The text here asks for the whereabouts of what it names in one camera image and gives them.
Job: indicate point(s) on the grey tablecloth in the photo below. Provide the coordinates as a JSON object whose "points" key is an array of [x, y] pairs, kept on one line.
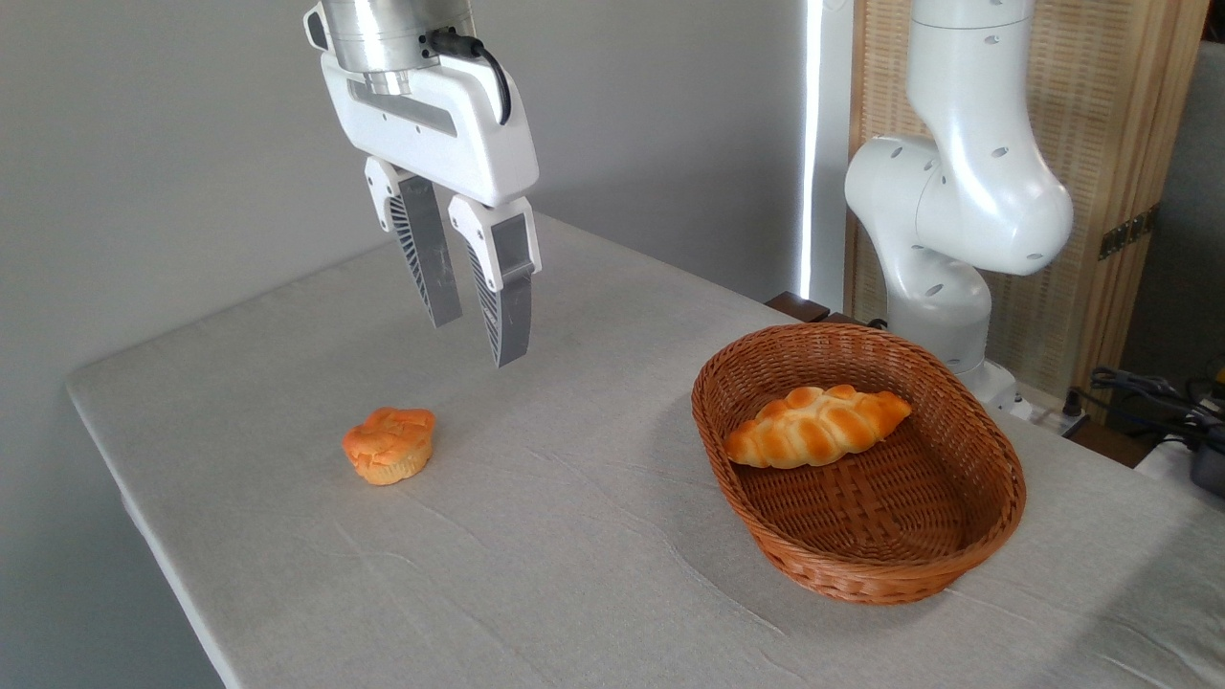
{"points": [[574, 536]]}

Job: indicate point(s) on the wooden bamboo folding screen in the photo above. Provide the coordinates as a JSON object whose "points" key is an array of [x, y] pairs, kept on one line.
{"points": [[1101, 115]]}

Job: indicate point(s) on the braided golden bread loaf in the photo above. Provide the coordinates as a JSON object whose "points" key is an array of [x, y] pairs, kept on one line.
{"points": [[813, 426]]}

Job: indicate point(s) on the orange muffin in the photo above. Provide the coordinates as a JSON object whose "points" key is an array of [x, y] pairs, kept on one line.
{"points": [[388, 445]]}

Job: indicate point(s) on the dark wooden furniture corner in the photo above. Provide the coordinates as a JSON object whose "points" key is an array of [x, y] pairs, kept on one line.
{"points": [[796, 306]]}

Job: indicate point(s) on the brass screen hinge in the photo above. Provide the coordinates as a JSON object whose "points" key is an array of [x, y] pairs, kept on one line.
{"points": [[1129, 232]]}

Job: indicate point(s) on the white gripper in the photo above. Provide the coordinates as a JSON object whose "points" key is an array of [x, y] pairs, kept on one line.
{"points": [[450, 134]]}

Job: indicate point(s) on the brown wicker basket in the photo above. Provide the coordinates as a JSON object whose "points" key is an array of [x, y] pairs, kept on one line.
{"points": [[861, 526]]}

